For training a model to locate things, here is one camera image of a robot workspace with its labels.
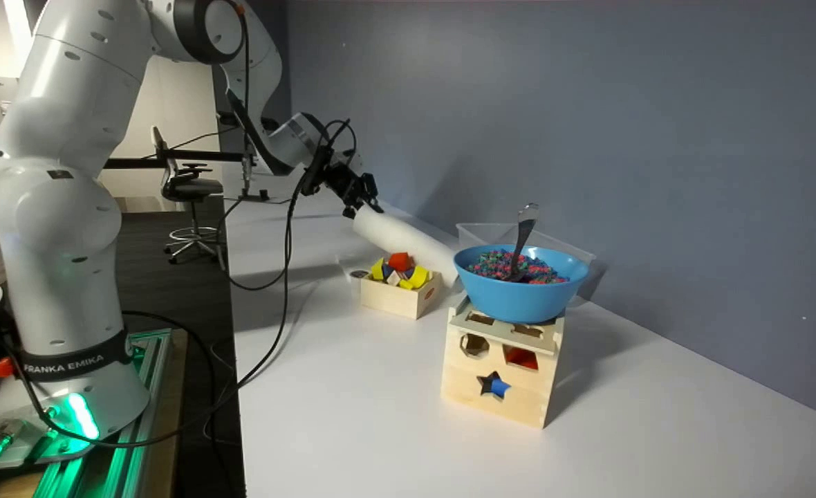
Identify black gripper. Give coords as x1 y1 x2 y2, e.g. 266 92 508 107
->
307 150 387 221

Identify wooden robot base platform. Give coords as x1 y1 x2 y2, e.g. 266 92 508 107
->
0 326 194 498

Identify red wooden block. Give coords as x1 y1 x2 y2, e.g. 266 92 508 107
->
387 250 416 278

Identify yellow wooden block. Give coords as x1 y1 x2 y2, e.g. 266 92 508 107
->
396 265 430 294

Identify wooden block tray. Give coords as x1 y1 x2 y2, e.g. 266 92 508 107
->
344 260 444 322

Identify colourful beads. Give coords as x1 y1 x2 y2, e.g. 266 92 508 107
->
465 247 568 286

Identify metal spoon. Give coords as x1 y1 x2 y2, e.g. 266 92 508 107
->
508 203 542 279

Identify black office chair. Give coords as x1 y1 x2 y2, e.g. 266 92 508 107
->
152 128 225 271

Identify blue plastic bowl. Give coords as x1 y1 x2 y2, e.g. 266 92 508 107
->
451 242 592 326

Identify black horizontal bar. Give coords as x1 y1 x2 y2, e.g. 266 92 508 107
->
98 150 259 171

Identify blue star block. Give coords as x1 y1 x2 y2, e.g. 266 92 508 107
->
477 369 512 402

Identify wooden shape sorter box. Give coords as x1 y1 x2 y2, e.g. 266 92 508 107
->
438 298 567 432

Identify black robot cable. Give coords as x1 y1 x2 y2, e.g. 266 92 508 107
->
224 120 362 398

